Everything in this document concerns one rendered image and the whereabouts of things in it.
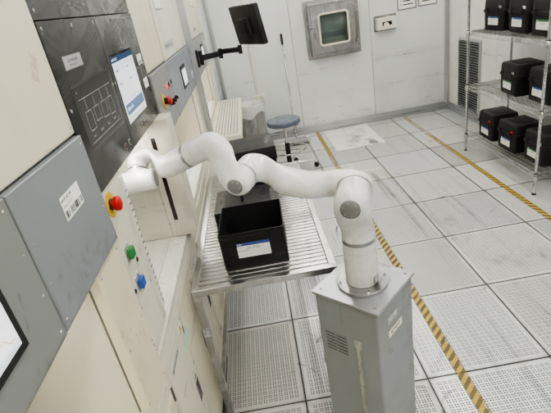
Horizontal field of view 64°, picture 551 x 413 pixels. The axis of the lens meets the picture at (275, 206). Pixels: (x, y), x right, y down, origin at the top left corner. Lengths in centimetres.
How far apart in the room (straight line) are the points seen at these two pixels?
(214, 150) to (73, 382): 81
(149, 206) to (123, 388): 94
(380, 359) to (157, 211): 110
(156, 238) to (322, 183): 88
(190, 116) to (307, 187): 197
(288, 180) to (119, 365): 76
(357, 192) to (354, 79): 478
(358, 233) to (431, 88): 510
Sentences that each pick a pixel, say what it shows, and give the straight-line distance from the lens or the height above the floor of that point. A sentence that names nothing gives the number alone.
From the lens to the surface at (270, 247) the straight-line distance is 183.
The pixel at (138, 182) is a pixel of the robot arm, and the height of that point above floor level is 122.
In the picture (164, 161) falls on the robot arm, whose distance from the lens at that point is 165.
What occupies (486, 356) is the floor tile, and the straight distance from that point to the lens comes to 254.
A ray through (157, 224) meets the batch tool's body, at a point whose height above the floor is 95.
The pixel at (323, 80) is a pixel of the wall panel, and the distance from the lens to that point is 605.
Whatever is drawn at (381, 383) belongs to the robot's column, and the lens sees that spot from 180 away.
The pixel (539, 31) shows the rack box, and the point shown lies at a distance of 400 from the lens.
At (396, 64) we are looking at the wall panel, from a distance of 626.
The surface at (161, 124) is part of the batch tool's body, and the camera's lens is 186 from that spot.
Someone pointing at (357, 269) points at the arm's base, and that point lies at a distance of 160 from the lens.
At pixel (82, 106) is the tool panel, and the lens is 119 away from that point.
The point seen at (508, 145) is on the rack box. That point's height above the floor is 25.
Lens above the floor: 177
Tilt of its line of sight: 25 degrees down
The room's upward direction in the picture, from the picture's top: 10 degrees counter-clockwise
